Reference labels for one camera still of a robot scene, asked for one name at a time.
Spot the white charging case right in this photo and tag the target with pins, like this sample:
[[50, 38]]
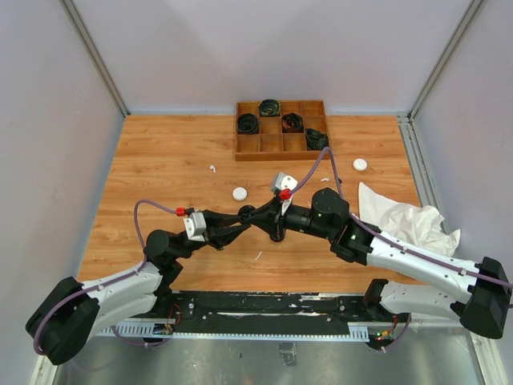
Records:
[[360, 164]]

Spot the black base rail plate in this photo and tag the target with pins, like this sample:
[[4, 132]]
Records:
[[265, 313]]

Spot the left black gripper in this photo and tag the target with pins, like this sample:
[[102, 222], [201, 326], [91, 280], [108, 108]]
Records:
[[220, 229]]

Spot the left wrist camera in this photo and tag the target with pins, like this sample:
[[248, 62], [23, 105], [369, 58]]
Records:
[[195, 226]]

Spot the white charging case centre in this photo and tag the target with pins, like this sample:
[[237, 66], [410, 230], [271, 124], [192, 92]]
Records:
[[239, 194]]

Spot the crumpled white cloth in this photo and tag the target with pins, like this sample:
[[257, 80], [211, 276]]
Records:
[[420, 226]]

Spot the wooden compartment tray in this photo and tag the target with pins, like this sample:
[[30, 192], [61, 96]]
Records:
[[273, 129]]

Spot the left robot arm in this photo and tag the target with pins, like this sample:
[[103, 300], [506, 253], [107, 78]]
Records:
[[73, 312]]

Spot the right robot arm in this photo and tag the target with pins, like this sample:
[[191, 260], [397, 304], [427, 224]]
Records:
[[476, 294]]

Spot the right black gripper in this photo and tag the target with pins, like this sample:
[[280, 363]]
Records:
[[272, 210]]

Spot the white charging case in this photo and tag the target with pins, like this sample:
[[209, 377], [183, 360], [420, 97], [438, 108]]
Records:
[[239, 194], [360, 164]]

